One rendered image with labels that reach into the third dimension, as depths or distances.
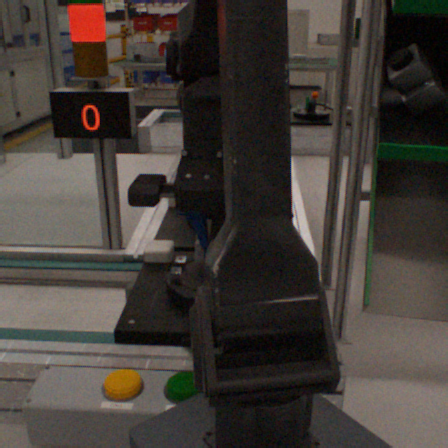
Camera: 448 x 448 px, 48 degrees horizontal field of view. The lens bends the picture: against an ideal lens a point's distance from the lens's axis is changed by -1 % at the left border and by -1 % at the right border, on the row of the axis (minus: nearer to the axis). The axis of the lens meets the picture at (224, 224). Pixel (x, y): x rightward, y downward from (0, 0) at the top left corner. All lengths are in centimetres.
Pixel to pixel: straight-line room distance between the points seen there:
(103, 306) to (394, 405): 46
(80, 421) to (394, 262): 44
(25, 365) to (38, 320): 17
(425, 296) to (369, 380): 16
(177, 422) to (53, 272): 55
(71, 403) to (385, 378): 44
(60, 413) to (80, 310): 27
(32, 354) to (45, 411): 10
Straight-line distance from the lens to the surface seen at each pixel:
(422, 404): 77
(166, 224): 99
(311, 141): 190
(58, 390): 62
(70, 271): 91
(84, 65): 80
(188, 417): 42
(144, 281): 79
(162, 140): 191
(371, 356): 84
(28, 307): 87
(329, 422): 42
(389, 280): 71
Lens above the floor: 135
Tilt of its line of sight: 23 degrees down
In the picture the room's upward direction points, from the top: straight up
